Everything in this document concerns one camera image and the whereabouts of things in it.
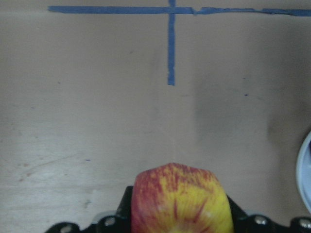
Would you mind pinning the white plate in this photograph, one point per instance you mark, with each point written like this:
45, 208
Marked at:
303, 172

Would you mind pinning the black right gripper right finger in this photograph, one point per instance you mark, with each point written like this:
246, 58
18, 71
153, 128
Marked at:
256, 223

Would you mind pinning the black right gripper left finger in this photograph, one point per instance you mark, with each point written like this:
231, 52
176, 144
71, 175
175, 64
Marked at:
117, 222

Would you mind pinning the red yellow apple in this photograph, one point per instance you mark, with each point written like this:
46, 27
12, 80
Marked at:
176, 198

